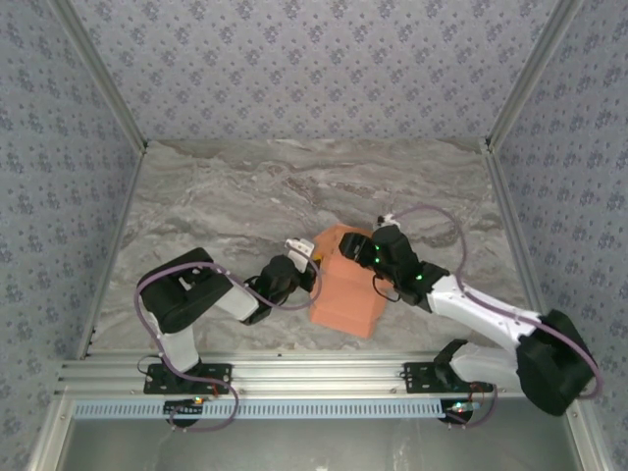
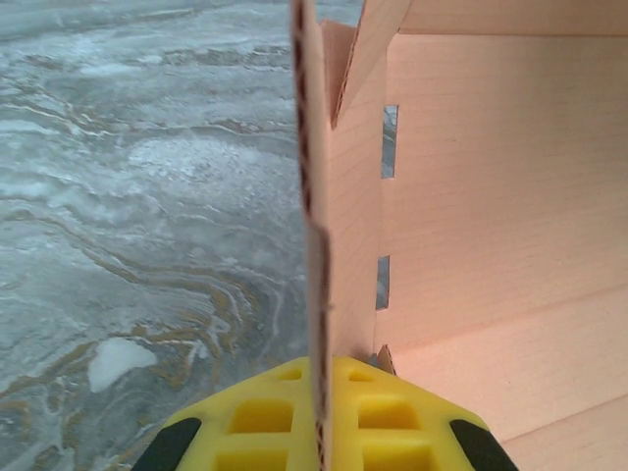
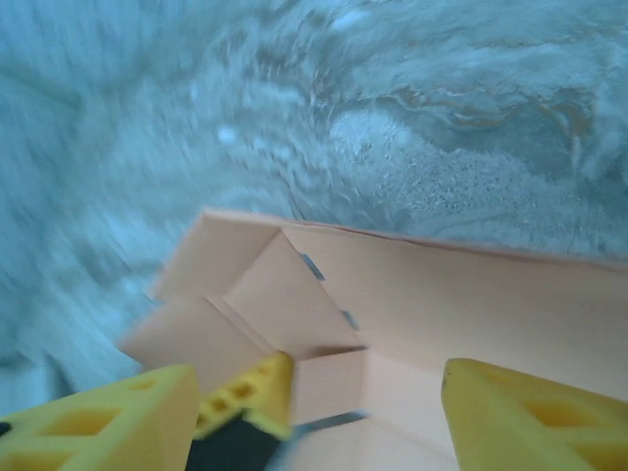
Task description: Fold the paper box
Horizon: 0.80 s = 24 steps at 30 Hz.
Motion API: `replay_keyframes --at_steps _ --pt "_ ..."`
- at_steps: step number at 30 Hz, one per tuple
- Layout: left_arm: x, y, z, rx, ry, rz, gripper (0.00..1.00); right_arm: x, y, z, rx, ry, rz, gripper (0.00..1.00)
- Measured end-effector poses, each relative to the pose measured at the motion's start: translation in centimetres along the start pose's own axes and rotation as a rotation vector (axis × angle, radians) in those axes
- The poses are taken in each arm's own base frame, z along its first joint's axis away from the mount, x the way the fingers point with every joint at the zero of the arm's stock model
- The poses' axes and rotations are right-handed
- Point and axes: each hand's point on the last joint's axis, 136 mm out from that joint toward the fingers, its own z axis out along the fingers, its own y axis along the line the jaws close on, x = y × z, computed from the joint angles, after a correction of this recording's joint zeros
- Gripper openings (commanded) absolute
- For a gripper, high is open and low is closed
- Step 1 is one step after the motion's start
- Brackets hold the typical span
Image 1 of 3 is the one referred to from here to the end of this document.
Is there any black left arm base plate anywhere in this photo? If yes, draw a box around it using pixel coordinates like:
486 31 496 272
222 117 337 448
143 362 233 395

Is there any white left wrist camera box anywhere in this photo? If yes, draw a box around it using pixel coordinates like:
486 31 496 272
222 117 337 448
285 237 316 272

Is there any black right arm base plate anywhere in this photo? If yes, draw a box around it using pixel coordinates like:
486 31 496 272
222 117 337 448
403 361 495 394

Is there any pale blue slotted cable duct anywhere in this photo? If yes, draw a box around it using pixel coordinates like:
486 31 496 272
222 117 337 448
73 397 455 421

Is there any aluminium front rail frame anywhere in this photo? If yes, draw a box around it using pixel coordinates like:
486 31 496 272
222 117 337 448
53 350 588 396

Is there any grey metal lower panel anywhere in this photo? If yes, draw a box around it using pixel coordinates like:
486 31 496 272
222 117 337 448
26 394 607 471

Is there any aluminium corner post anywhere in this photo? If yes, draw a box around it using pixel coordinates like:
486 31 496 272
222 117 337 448
48 0 149 154
483 0 586 156

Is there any orange paper box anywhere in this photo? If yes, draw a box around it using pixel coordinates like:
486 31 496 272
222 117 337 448
309 223 389 340

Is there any small black electronics board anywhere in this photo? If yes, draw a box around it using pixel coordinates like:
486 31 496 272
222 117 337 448
443 399 481 426
164 397 207 427

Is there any aluminium table side rail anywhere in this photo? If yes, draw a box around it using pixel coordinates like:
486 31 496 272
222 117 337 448
76 146 148 359
480 139 563 357

